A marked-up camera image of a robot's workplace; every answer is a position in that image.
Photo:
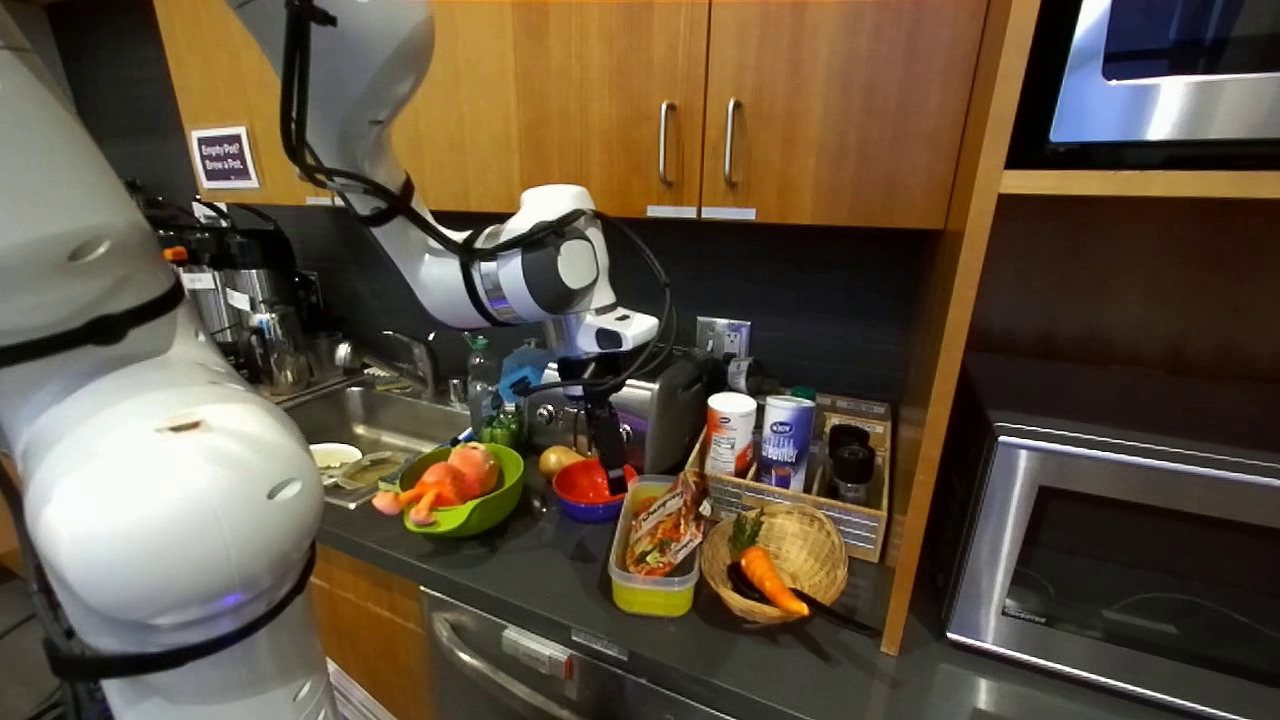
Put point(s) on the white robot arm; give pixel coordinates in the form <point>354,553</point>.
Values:
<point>170,515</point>

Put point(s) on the dark spice jars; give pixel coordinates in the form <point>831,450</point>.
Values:
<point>849,462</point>

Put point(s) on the dishwasher with steel handle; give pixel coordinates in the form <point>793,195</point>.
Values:
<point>498,671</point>

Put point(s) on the upper built-in oven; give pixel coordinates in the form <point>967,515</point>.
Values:
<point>1150,84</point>

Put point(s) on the green toy bell pepper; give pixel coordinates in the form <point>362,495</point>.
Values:
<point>500,431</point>

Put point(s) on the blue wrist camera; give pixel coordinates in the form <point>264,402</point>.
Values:
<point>523,373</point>

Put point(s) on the red plastic bowl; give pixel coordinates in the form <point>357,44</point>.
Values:
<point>580,489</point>

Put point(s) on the silver toaster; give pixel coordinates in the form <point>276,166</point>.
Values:
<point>662,408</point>

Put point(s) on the woven wicker basket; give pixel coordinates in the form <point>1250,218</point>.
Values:
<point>802,545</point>

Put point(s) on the wall power outlet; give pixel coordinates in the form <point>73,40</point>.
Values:
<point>722,332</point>

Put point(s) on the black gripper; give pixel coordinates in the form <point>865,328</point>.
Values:
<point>612,388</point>

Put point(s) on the stainless microwave oven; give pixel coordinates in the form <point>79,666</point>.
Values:
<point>1144,564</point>

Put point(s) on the coffee machine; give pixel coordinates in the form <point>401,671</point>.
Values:
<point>248,294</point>

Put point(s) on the orange toy carrot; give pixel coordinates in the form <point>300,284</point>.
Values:
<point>760,575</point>

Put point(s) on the yellow toy potato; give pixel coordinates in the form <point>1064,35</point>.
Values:
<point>557,458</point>

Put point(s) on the dirty container in sink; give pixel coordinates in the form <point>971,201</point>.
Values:
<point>349,475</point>

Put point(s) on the white blue-label canister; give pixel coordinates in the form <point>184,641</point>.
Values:
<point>787,440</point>

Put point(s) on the stainless steel sink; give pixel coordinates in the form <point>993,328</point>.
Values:
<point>377,422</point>

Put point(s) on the green plastic bowl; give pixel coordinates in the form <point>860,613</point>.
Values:
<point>473,516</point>

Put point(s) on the white red-label canister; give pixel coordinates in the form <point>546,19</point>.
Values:
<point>731,435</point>

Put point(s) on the orange ramen noodle packet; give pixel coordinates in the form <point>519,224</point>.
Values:
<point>662,530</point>

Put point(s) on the yellow clear plastic container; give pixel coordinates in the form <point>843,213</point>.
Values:
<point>656,597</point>

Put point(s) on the orange plush flamingo toy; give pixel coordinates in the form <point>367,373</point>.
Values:
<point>467,475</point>

